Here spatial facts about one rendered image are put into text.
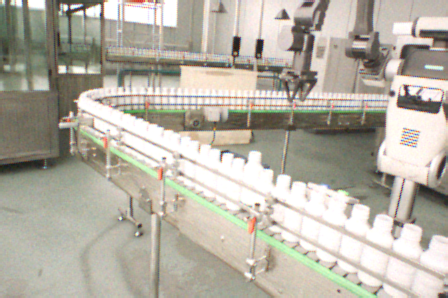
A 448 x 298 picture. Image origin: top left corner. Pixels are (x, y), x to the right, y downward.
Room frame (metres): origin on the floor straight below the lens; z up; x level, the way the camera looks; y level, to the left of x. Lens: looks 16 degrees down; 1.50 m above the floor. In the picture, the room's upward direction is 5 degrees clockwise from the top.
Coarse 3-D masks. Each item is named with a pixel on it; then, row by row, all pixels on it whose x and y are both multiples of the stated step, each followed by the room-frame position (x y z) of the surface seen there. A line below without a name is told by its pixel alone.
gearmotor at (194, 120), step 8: (192, 112) 2.69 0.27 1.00; (200, 112) 2.72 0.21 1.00; (208, 112) 2.72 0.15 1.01; (216, 112) 2.71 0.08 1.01; (224, 112) 2.79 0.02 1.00; (192, 120) 2.67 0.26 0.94; (200, 120) 2.71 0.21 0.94; (208, 120) 2.71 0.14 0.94; (216, 120) 2.71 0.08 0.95; (224, 120) 2.80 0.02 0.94; (192, 128) 2.68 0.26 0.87; (200, 128) 2.71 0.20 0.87
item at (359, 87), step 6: (390, 48) 7.57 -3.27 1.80; (360, 60) 7.28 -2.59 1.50; (360, 78) 7.27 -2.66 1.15; (354, 84) 7.32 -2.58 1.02; (360, 84) 7.28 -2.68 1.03; (354, 90) 7.29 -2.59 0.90; (360, 90) 7.29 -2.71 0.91; (366, 90) 7.37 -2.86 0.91; (372, 90) 7.45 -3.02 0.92; (378, 90) 7.52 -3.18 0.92; (348, 132) 7.25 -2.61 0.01; (354, 132) 7.32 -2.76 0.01; (360, 132) 7.40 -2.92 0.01; (366, 132) 7.47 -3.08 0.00; (372, 132) 7.55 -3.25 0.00
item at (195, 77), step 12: (192, 72) 5.22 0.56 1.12; (204, 72) 5.28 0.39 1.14; (216, 72) 5.35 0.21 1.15; (228, 72) 5.43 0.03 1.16; (240, 72) 5.52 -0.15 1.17; (252, 72) 5.62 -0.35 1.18; (180, 84) 5.71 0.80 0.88; (192, 84) 5.20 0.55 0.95; (204, 84) 5.27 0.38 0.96; (216, 84) 5.36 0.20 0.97; (228, 84) 5.45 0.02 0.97; (240, 84) 5.54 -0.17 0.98; (252, 84) 5.63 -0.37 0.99; (180, 132) 5.59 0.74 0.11; (192, 132) 5.21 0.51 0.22; (204, 132) 5.30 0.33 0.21; (216, 132) 5.39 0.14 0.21; (228, 132) 5.48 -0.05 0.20; (240, 132) 5.58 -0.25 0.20; (204, 144) 5.31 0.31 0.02; (216, 144) 5.40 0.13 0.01
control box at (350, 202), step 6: (312, 186) 1.00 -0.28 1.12; (318, 186) 0.99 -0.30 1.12; (306, 192) 1.01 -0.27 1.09; (330, 192) 0.96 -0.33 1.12; (336, 192) 0.96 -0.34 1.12; (330, 198) 0.95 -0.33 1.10; (348, 198) 0.92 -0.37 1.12; (348, 204) 0.92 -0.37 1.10; (354, 204) 0.95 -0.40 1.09; (348, 210) 0.93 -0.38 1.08; (348, 216) 0.93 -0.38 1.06
